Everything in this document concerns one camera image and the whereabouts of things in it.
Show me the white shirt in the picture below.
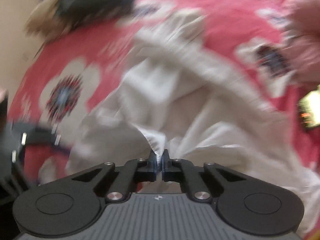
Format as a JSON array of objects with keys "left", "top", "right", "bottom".
[{"left": 66, "top": 9, "right": 319, "bottom": 236}]

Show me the dark folded clothes stack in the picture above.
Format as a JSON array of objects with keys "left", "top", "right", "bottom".
[{"left": 55, "top": 0, "right": 135, "bottom": 29}]

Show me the smartphone with lit screen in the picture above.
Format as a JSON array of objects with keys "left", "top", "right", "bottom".
[{"left": 298, "top": 86, "right": 320, "bottom": 130}]

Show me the red floral blanket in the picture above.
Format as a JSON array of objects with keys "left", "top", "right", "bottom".
[{"left": 9, "top": 0, "right": 319, "bottom": 183}]

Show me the pink quilted jacket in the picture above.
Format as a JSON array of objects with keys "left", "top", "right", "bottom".
[{"left": 282, "top": 0, "right": 319, "bottom": 86}]

